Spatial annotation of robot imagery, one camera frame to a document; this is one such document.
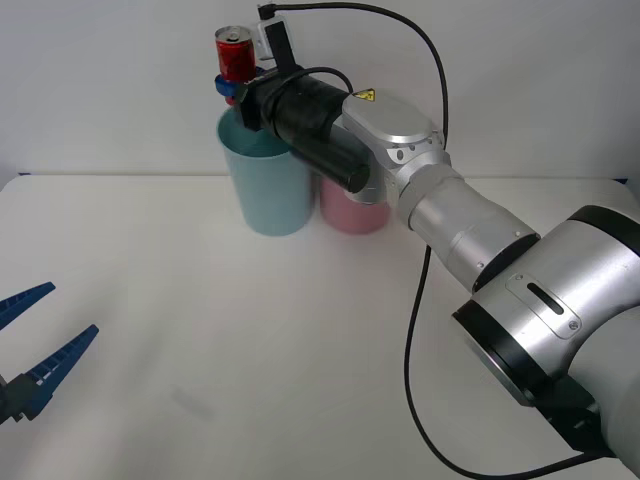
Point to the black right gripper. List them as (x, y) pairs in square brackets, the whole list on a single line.
[(256, 107)]

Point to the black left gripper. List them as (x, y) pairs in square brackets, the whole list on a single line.
[(3, 400)]

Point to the red drink can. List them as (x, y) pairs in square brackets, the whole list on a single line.
[(234, 56)]

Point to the silver and black right arm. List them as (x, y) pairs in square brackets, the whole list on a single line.
[(500, 240)]

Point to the pale blue plastic bin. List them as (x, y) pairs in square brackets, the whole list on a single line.
[(270, 190)]

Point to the pink plastic bin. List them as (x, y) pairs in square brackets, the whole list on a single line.
[(352, 215)]

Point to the pale grey right wrist camera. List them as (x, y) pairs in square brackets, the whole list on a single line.
[(269, 37)]

